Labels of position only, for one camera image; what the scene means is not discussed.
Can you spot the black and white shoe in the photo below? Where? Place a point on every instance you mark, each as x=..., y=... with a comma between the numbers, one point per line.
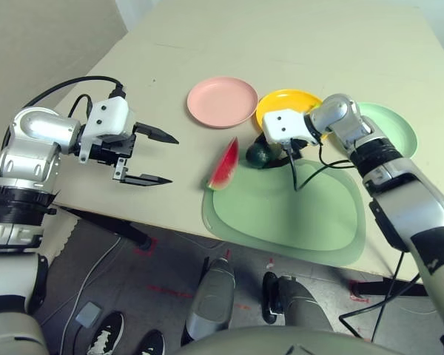
x=149, y=344
x=105, y=336

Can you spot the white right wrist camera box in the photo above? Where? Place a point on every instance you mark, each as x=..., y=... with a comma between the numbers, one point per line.
x=281, y=125

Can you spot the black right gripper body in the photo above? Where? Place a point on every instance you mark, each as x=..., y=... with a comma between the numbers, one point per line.
x=299, y=148

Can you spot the green cutting mat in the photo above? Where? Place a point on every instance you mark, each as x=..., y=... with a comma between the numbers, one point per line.
x=281, y=214

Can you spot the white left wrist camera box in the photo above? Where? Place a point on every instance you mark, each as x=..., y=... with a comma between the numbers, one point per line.
x=109, y=116

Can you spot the pink plate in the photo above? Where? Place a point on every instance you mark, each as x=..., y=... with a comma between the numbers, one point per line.
x=222, y=101

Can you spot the grey robot left leg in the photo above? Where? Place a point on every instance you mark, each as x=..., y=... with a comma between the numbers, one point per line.
x=212, y=299

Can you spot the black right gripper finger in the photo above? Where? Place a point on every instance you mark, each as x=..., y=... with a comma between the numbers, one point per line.
x=260, y=140
x=281, y=162

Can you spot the grey robot leg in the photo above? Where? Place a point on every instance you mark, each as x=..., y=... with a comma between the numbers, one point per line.
x=299, y=303
x=212, y=299

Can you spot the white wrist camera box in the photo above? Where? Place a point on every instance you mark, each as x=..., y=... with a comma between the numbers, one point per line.
x=109, y=116
x=281, y=125

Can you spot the black table strut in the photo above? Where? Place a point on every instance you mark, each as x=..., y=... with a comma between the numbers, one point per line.
x=388, y=287
x=111, y=225

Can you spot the grey robot torso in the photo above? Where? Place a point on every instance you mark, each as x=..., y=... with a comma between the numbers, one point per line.
x=266, y=342

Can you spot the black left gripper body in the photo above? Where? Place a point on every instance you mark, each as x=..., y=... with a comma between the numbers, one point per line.
x=112, y=149

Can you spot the yellow plate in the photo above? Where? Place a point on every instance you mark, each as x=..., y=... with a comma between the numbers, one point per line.
x=288, y=100

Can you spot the mint green plate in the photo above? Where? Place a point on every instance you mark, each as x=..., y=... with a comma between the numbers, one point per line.
x=396, y=125

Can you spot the dark green avocado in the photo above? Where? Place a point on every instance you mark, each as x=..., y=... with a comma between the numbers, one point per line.
x=257, y=155

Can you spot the small grey floor box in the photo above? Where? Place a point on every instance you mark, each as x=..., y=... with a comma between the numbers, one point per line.
x=89, y=314

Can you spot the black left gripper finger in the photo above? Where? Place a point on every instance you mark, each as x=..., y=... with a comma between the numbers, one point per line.
x=144, y=180
x=153, y=134

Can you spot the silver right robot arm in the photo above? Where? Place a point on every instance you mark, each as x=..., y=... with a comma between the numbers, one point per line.
x=392, y=177

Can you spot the grey robot right leg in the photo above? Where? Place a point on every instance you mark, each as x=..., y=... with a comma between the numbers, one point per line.
x=299, y=303

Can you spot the watermelon slice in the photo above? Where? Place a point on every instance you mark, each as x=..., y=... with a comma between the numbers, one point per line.
x=225, y=166

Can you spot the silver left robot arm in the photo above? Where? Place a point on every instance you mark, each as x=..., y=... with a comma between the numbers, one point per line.
x=33, y=148

